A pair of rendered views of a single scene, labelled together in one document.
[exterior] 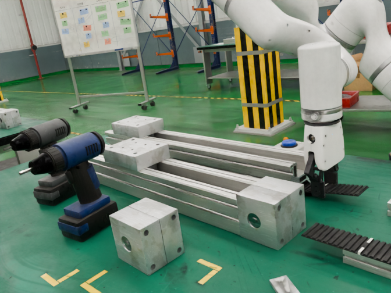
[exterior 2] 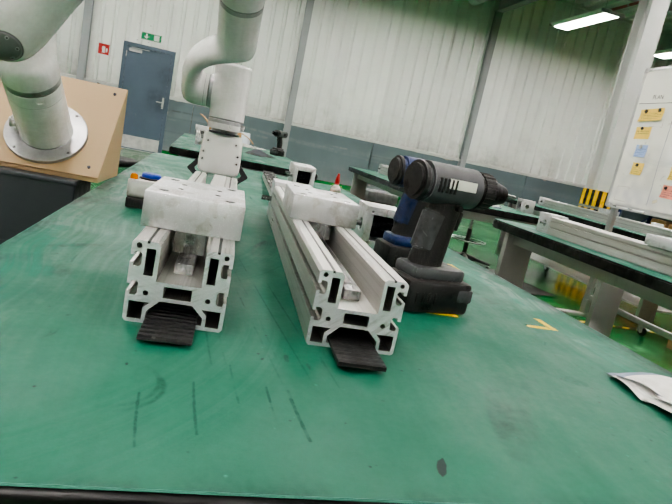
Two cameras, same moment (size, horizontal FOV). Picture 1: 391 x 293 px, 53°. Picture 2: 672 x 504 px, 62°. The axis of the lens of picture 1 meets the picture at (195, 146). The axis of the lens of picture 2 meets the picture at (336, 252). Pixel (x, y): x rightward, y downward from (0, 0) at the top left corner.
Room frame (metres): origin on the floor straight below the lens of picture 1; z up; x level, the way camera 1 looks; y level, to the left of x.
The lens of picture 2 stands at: (1.84, 0.69, 1.00)
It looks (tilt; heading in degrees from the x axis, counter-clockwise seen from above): 11 degrees down; 210
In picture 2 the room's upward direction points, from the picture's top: 12 degrees clockwise
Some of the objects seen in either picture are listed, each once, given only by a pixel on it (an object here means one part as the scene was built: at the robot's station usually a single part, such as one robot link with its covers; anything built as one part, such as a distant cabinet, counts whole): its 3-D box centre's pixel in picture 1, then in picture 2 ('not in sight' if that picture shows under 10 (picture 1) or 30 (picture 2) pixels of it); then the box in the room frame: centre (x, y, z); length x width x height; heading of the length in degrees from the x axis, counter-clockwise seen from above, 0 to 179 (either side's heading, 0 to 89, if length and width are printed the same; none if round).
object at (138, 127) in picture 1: (138, 129); (196, 216); (1.33, 0.19, 0.87); 0.16 x 0.11 x 0.07; 42
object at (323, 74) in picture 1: (320, 74); (229, 91); (0.81, -0.28, 1.06); 0.09 x 0.08 x 0.13; 131
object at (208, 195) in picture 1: (139, 174); (311, 239); (1.02, 0.17, 0.82); 0.80 x 0.10 x 0.09; 42
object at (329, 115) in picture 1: (320, 113); (226, 126); (0.81, -0.28, 0.98); 0.09 x 0.08 x 0.03; 132
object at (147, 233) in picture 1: (152, 231); (373, 224); (0.68, 0.11, 0.83); 0.11 x 0.10 x 0.10; 132
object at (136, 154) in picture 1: (136, 157); (317, 212); (1.02, 0.17, 0.87); 0.16 x 0.11 x 0.07; 42
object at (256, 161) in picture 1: (188, 152); (203, 220); (1.15, 0.02, 0.82); 0.80 x 0.10 x 0.09; 42
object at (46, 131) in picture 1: (43, 164); (453, 239); (1.02, 0.42, 0.89); 0.20 x 0.08 x 0.22; 148
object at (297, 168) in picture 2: not in sight; (299, 176); (-0.09, -0.66, 0.83); 0.11 x 0.10 x 0.10; 131
